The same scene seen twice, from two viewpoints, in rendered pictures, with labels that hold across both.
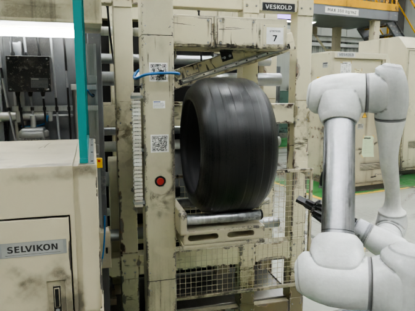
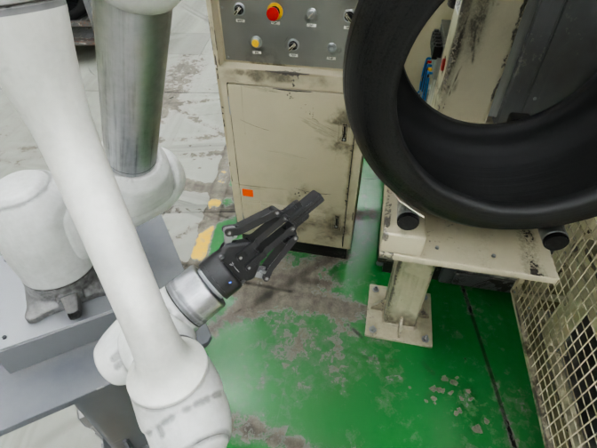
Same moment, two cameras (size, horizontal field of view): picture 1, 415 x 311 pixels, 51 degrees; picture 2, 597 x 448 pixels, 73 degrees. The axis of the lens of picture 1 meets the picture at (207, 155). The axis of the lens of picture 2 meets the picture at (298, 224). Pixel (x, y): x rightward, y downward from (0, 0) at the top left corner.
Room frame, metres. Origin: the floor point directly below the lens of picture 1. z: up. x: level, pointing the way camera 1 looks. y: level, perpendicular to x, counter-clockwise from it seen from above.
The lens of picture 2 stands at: (1.90, -0.87, 1.45)
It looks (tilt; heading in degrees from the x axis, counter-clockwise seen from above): 43 degrees down; 117
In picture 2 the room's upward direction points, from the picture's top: straight up
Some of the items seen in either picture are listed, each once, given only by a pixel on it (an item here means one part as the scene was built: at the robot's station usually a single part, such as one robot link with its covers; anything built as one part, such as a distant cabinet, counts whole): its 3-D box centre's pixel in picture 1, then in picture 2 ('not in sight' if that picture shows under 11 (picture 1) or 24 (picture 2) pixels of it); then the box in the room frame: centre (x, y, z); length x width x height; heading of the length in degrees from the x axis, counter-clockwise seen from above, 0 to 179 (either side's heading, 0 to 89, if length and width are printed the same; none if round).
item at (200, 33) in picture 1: (222, 35); not in sight; (2.24, -0.07, 1.71); 0.61 x 0.25 x 0.15; 105
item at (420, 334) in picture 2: not in sight; (399, 312); (1.83, 0.21, 0.02); 0.27 x 0.27 x 0.04; 15
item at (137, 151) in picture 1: (138, 150); not in sight; (1.78, 0.29, 1.19); 0.05 x 0.04 x 0.48; 15
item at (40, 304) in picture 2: not in sight; (65, 277); (1.18, -0.59, 0.76); 0.22 x 0.18 x 0.06; 148
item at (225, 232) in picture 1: (222, 232); (403, 194); (1.78, -0.06, 0.83); 0.36 x 0.09 x 0.06; 105
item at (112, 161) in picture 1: (115, 223); not in sight; (2.61, 0.58, 0.61); 0.33 x 0.06 x 0.86; 15
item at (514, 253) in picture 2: (213, 230); (458, 213); (1.92, -0.03, 0.80); 0.37 x 0.36 x 0.02; 15
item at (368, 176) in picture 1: (360, 145); not in sight; (6.32, -2.26, 0.62); 0.91 x 0.58 x 1.25; 114
